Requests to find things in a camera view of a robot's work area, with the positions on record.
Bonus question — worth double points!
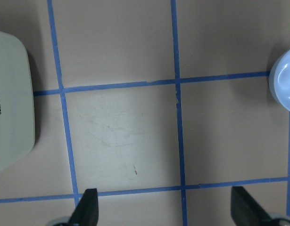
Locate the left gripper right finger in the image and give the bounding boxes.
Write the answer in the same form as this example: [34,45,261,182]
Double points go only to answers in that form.
[231,186,276,226]

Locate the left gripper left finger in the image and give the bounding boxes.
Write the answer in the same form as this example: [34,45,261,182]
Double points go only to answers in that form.
[68,188,99,226]

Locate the blue bowl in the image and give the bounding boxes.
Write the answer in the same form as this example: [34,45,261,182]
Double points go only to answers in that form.
[268,50,290,111]

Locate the cream and chrome toaster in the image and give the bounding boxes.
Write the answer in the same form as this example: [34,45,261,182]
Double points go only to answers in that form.
[0,31,35,171]

